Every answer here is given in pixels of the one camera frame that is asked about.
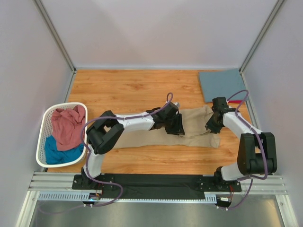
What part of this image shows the beige t shirt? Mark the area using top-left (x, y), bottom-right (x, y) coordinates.
top-left (114, 105), bottom-right (220, 149)

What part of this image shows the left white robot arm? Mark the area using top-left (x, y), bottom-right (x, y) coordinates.
top-left (81, 101), bottom-right (185, 189)

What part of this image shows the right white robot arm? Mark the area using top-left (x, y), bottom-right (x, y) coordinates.
top-left (205, 97), bottom-right (277, 190)

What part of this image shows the folded red t shirt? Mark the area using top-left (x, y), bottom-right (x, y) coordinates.
top-left (228, 100), bottom-right (241, 104)

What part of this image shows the folded grey-blue t shirt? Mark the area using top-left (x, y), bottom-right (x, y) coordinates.
top-left (198, 69), bottom-right (246, 103)

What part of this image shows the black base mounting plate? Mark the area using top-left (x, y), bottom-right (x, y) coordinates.
top-left (72, 174), bottom-right (241, 200)

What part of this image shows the pink t shirt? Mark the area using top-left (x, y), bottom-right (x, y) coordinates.
top-left (51, 105), bottom-right (86, 151)

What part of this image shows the white laundry basket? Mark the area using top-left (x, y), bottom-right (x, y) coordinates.
top-left (36, 102), bottom-right (88, 168)

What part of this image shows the blue t shirt in basket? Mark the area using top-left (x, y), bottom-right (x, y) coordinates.
top-left (45, 136), bottom-right (84, 165)

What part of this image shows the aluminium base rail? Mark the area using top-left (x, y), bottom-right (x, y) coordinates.
top-left (16, 172), bottom-right (299, 227)

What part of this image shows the right aluminium frame post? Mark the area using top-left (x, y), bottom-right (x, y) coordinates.
top-left (239, 0), bottom-right (286, 75)

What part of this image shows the aluminium frame post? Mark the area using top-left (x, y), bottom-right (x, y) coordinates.
top-left (239, 0), bottom-right (286, 75)
top-left (33, 0), bottom-right (77, 72)

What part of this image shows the grey slotted cable duct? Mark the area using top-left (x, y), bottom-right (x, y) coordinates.
top-left (37, 191), bottom-right (232, 203)

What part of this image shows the left aluminium frame post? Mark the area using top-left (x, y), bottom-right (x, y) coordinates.
top-left (33, 0), bottom-right (77, 72)

